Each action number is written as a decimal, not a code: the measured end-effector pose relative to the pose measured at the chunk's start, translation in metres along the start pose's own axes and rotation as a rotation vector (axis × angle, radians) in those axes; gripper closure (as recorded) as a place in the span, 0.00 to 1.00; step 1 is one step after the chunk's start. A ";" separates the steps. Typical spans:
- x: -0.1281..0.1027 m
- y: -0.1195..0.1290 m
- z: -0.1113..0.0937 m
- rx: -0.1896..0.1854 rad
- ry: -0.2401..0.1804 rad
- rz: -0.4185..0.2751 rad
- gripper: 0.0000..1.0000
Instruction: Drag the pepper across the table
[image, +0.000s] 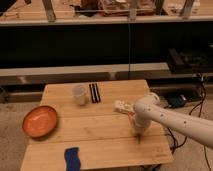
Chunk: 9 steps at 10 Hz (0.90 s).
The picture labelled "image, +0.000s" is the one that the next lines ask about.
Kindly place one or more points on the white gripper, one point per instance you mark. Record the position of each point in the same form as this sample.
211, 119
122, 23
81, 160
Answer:
140, 125

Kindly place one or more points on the wooden table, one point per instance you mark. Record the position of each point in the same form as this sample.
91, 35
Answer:
104, 138

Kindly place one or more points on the orange pepper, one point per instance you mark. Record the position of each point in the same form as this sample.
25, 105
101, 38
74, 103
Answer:
130, 117

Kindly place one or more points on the black striped rectangular object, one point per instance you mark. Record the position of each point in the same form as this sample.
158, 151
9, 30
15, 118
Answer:
94, 93

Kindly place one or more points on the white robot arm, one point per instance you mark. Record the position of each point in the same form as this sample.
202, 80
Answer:
147, 109

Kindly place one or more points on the metal shelf rack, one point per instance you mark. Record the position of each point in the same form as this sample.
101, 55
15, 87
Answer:
49, 41

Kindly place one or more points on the blue sponge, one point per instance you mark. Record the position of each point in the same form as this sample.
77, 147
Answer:
72, 160

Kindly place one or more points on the black box on shelf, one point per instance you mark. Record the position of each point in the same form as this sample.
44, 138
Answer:
189, 62

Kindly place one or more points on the black power adapter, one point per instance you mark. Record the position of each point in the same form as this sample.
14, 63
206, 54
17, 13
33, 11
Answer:
176, 101

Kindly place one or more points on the clear plastic cup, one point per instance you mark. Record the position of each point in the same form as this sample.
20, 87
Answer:
79, 94

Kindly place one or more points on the orange bowl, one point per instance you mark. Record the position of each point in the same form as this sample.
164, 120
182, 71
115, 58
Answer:
40, 121

